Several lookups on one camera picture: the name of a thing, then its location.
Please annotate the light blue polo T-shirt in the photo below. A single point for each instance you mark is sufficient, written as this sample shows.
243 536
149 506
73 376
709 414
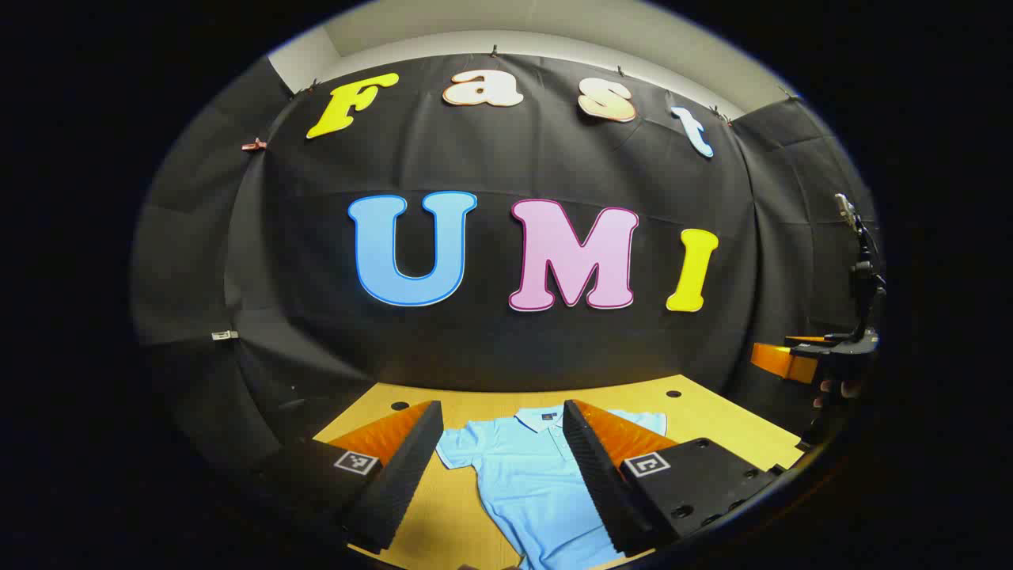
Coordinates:
522 491

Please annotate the black backdrop cloth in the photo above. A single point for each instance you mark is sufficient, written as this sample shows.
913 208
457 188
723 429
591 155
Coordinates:
491 158

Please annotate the white clip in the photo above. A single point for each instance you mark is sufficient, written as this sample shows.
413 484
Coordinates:
225 335

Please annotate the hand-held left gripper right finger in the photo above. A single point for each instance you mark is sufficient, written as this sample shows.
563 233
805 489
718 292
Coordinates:
589 467

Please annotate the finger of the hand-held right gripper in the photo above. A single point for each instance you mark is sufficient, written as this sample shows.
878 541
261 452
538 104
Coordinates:
779 360

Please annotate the red clip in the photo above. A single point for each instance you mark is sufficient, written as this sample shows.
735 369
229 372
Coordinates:
253 145

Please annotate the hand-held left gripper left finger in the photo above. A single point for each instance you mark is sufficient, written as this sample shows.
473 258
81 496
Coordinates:
411 467

